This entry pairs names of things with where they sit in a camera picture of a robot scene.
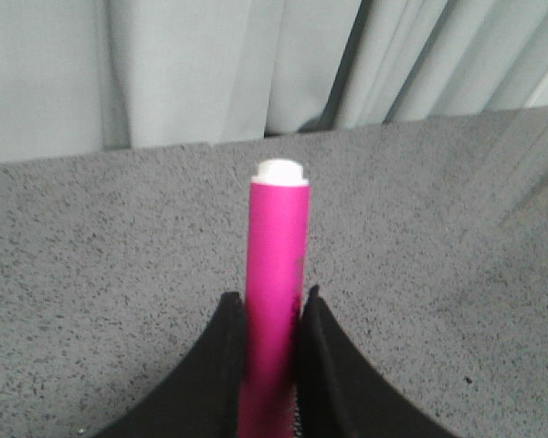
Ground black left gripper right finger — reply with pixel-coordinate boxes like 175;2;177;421
295;286;452;437

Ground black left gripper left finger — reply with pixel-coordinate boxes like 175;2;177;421
97;292;246;437

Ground pink marker pen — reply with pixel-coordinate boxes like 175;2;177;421
237;159;310;437

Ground grey curtain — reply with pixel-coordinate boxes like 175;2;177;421
0;1;548;162

